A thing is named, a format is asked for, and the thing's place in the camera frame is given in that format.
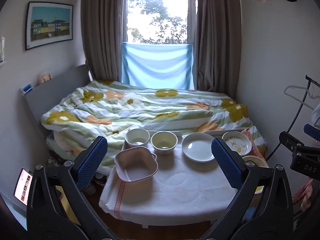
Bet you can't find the small duck print dish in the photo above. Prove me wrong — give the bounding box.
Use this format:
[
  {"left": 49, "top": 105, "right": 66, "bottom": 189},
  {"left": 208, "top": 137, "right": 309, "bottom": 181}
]
[{"left": 222, "top": 131, "right": 252, "bottom": 156}]

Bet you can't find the plain white round plate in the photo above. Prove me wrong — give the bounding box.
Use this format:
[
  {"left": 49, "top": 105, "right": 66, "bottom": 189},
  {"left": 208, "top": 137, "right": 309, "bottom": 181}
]
[{"left": 181, "top": 133, "right": 214, "bottom": 163}]

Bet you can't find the pink square handled bowl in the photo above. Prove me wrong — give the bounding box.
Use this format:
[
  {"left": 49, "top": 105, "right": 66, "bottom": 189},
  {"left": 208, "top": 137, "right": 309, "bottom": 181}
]
[{"left": 114, "top": 146, "right": 158, "bottom": 183}]

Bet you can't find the white ribbed ramekin bowl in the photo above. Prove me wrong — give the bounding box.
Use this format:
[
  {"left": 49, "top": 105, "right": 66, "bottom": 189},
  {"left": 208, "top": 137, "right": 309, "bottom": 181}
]
[{"left": 125, "top": 128, "right": 150, "bottom": 147}]

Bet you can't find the cream duck print bowl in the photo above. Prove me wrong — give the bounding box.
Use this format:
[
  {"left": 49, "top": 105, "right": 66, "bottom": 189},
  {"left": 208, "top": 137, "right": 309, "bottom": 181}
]
[{"left": 151, "top": 131, "right": 178, "bottom": 154}]

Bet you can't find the orange floral cloth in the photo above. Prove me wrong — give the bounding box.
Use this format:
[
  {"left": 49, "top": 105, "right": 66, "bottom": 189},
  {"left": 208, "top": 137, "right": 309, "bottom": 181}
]
[{"left": 241, "top": 128, "right": 267, "bottom": 162}]

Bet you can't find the lit tablet screen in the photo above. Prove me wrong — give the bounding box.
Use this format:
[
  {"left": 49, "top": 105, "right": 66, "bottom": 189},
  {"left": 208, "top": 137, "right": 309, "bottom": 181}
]
[{"left": 14, "top": 169, "right": 33, "bottom": 206}]

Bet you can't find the white floral tablecloth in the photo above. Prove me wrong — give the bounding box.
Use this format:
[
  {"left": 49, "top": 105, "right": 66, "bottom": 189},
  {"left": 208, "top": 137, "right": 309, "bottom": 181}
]
[{"left": 99, "top": 135, "right": 236, "bottom": 226}]

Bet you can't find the right brown curtain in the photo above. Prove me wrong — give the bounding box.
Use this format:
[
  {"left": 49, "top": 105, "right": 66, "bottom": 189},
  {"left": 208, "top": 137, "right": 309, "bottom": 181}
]
[{"left": 193, "top": 0, "right": 242, "bottom": 98}]

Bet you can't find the brown curtain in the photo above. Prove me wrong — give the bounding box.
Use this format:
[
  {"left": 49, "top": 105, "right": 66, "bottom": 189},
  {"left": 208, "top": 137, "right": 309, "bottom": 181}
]
[
  {"left": 193, "top": 0, "right": 242, "bottom": 98},
  {"left": 80, "top": 0, "right": 127, "bottom": 81}
]

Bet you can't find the floral green yellow duvet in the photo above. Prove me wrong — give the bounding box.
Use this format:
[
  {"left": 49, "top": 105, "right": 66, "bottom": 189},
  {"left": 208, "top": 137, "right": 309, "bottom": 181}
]
[{"left": 41, "top": 81, "right": 266, "bottom": 175}]

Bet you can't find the grey bed headboard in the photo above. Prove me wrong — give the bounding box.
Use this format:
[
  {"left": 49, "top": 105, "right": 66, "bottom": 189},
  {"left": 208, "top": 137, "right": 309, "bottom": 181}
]
[{"left": 23, "top": 64, "right": 90, "bottom": 138}]

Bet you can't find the blue white box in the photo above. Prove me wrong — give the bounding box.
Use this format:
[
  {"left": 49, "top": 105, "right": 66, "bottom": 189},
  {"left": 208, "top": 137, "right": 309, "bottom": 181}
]
[{"left": 21, "top": 83, "right": 33, "bottom": 96}]

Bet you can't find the small plush toy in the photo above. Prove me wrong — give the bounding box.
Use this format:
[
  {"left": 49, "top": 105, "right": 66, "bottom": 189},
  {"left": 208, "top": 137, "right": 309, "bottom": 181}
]
[{"left": 38, "top": 72, "right": 52, "bottom": 85}]

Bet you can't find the light blue hanging cloth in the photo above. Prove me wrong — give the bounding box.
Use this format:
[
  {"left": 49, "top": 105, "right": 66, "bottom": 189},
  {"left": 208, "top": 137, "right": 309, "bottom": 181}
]
[{"left": 121, "top": 42, "right": 194, "bottom": 90}]

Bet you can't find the window with trees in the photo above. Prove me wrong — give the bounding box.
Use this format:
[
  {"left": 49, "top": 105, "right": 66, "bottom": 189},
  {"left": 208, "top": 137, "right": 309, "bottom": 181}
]
[{"left": 126, "top": 0, "right": 197, "bottom": 44}]

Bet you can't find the framed houses picture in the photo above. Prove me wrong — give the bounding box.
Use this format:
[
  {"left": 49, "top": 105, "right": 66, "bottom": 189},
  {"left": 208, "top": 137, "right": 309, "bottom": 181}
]
[{"left": 25, "top": 2, "right": 74, "bottom": 50}]

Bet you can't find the left brown curtain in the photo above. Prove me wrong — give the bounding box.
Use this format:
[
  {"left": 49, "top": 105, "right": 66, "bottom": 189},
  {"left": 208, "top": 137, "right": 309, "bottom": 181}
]
[{"left": 80, "top": 0, "right": 127, "bottom": 81}]

